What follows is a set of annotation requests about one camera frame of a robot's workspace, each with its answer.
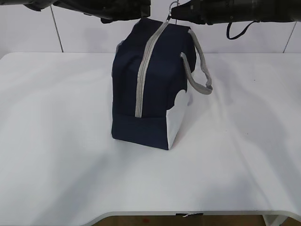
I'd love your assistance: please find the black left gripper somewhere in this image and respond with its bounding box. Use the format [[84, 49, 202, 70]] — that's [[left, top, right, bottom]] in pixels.
[[53, 0, 151, 23]]

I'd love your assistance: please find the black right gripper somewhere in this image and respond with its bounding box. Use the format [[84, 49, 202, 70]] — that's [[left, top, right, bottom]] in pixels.
[[170, 0, 212, 25]]

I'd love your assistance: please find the navy insulated lunch bag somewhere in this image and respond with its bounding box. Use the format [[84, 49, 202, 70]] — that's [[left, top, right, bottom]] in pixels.
[[111, 18, 213, 150]]

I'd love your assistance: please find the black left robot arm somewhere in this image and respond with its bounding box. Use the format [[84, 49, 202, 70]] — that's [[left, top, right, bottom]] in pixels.
[[0, 0, 151, 24]]

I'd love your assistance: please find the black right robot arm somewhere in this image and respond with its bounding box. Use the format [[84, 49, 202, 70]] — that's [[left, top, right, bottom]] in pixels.
[[171, 0, 301, 25]]

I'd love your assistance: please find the black tape on table edge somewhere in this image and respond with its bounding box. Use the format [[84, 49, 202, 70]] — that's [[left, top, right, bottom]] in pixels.
[[176, 213, 203, 218]]

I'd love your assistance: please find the white table leg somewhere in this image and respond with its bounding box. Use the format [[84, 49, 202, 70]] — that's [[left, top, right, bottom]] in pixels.
[[262, 215, 288, 226]]

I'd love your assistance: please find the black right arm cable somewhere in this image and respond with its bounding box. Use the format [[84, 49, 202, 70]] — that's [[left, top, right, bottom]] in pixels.
[[226, 20, 260, 40]]

